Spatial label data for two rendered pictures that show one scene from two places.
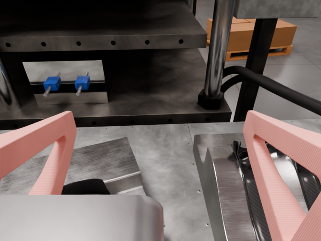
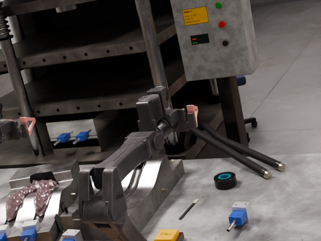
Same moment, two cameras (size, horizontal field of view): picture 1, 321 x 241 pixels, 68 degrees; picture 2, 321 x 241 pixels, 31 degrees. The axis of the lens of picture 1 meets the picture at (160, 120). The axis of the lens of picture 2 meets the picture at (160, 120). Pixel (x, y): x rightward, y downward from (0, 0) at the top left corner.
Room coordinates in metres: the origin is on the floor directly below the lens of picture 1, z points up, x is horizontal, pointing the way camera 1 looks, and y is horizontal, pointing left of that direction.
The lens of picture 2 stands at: (-1.34, -1.31, 1.68)
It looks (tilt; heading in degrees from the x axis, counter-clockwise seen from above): 17 degrees down; 29
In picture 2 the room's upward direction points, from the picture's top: 13 degrees counter-clockwise
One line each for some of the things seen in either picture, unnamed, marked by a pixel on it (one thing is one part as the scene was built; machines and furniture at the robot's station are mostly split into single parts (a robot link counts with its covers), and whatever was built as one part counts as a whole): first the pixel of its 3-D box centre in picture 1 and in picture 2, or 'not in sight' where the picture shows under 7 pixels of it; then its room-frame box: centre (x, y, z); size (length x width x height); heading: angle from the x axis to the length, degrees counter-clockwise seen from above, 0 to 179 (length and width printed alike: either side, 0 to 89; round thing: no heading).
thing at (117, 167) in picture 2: not in sight; (124, 174); (-0.27, -0.60, 1.17); 0.30 x 0.09 x 0.12; 0
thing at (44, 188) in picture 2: not in sight; (32, 192); (0.15, 0.11, 0.90); 0.26 x 0.18 x 0.08; 21
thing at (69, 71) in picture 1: (82, 57); (96, 119); (1.03, 0.35, 0.87); 0.50 x 0.27 x 0.17; 3
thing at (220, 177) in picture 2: not in sight; (225, 180); (0.41, -0.56, 0.82); 0.08 x 0.08 x 0.04
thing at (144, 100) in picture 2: not in sight; (146, 122); (-0.11, -0.60, 1.24); 0.12 x 0.09 x 0.12; 0
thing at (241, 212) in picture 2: not in sight; (236, 219); (0.12, -0.70, 0.83); 0.13 x 0.05 x 0.05; 175
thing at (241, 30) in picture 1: (247, 36); not in sight; (3.58, -1.30, 0.20); 1.14 x 0.82 x 0.40; 99
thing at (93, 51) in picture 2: not in sight; (81, 41); (1.15, 0.41, 1.27); 1.10 x 0.74 x 0.05; 93
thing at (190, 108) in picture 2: not in sight; (187, 114); (0.06, -0.63, 1.20); 0.09 x 0.07 x 0.07; 0
